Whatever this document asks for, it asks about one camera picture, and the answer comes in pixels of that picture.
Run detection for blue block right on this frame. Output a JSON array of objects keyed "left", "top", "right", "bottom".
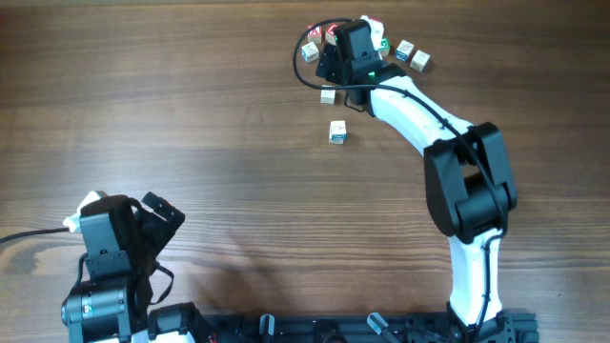
[{"left": 395, "top": 40, "right": 415, "bottom": 62}]

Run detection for plain picture block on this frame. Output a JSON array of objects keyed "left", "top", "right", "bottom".
[{"left": 320, "top": 85, "right": 336, "bottom": 105}]

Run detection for red letter W block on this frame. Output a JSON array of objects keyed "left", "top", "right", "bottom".
[{"left": 325, "top": 23, "right": 338, "bottom": 46}]

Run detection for green letter block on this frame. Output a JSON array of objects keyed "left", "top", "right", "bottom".
[{"left": 378, "top": 37, "right": 391, "bottom": 56}]

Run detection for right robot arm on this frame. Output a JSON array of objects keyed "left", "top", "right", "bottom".
[{"left": 316, "top": 16, "right": 518, "bottom": 342}]

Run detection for blue letter D block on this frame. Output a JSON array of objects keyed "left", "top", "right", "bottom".
[{"left": 329, "top": 120, "right": 347, "bottom": 145}]

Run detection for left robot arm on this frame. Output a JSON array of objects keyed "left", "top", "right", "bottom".
[{"left": 61, "top": 191, "right": 219, "bottom": 343}]

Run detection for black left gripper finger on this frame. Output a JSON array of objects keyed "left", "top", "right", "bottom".
[
  {"left": 142, "top": 192, "right": 185, "bottom": 237},
  {"left": 135, "top": 210, "right": 172, "bottom": 257}
]

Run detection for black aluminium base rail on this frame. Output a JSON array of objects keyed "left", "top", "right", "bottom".
[{"left": 193, "top": 312, "right": 540, "bottom": 343}]

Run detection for red letter A block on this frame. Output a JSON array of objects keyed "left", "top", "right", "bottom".
[{"left": 307, "top": 25, "right": 322, "bottom": 44}]

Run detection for blue picture block far left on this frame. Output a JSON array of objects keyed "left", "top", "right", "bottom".
[{"left": 301, "top": 42, "right": 319, "bottom": 63}]

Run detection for black right camera cable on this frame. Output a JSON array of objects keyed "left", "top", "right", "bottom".
[{"left": 292, "top": 17, "right": 507, "bottom": 343}]

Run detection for plain wooden block far right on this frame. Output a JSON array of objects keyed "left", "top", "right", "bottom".
[{"left": 410, "top": 50, "right": 430, "bottom": 72}]

